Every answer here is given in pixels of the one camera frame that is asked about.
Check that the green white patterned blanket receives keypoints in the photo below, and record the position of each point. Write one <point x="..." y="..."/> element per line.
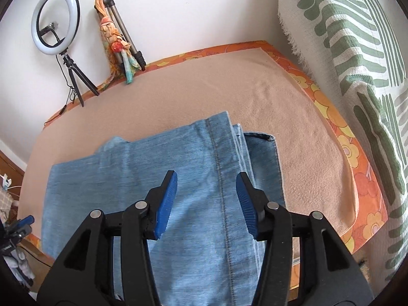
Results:
<point x="350" y="38"/>

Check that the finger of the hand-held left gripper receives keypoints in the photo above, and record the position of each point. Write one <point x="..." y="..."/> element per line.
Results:
<point x="27" y="220"/>

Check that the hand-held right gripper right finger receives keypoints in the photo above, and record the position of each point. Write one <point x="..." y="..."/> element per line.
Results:
<point x="247" y="204"/>

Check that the blue denim pants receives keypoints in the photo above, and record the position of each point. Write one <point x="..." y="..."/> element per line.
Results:
<point x="197" y="153"/>

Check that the orange scarf and umbrella bundle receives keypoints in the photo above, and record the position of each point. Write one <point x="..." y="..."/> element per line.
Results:
<point x="106" y="28"/>

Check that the small black tripod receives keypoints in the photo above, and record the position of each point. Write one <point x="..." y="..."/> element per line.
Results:
<point x="70" y="70"/>

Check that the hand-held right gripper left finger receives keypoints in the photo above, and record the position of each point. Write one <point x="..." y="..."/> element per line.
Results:
<point x="165" y="204"/>

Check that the beige table blanket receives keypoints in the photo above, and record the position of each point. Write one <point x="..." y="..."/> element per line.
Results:
<point x="223" y="86"/>

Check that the orange floral tablecloth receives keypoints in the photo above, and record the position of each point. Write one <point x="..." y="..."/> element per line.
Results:
<point x="360" y="178"/>

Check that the folded grey tripod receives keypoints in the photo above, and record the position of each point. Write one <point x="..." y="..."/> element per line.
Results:
<point x="124" y="28"/>

